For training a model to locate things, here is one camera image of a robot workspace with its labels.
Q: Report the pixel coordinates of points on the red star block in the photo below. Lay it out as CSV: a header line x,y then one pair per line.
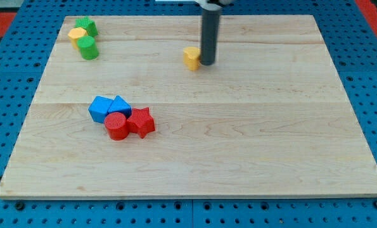
x,y
141,122

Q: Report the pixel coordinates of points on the yellow heart block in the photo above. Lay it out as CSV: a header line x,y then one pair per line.
x,y
191,57

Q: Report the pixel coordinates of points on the blue triangle block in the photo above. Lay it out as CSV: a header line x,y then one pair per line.
x,y
121,106

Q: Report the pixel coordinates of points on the red cylinder block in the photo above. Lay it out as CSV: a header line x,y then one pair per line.
x,y
116,126

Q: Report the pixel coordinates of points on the light wooden board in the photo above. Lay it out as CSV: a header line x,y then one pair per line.
x,y
269,120

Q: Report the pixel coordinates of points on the blue cube block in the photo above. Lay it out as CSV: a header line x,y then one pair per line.
x,y
99,107

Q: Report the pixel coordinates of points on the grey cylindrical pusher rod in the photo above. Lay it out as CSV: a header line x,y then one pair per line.
x,y
210,19

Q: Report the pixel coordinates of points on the green cylinder block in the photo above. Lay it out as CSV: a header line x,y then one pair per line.
x,y
87,47

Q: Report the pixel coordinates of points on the green star block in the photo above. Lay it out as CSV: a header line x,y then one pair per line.
x,y
87,24

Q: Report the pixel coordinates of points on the yellow hexagon block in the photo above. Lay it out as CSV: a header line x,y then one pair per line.
x,y
75,34

